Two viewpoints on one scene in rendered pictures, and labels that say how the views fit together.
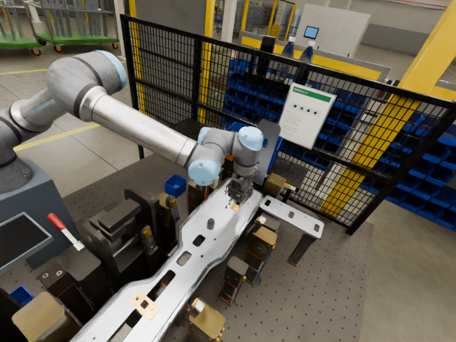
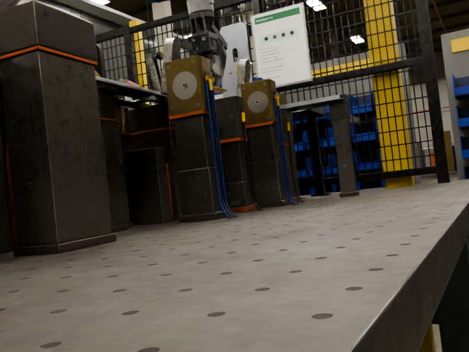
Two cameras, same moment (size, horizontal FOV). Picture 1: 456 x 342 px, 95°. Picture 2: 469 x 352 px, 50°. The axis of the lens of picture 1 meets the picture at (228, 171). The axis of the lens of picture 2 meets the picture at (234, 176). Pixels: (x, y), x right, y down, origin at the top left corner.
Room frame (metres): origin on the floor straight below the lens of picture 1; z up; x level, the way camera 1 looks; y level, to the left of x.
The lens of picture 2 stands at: (-0.89, -0.10, 0.75)
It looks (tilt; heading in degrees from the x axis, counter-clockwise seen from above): 2 degrees up; 0
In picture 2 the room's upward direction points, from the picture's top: 6 degrees counter-clockwise
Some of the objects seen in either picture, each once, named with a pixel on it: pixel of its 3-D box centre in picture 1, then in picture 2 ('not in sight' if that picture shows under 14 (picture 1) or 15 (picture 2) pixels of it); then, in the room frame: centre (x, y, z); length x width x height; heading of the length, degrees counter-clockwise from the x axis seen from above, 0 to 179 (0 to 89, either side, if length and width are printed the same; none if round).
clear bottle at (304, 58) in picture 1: (304, 64); not in sight; (1.23, -0.28, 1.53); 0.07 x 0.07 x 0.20
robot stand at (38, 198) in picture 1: (30, 214); not in sight; (0.48, 0.78, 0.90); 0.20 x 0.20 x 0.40; 62
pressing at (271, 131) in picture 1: (260, 153); (235, 72); (0.87, -0.14, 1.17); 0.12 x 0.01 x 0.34; 66
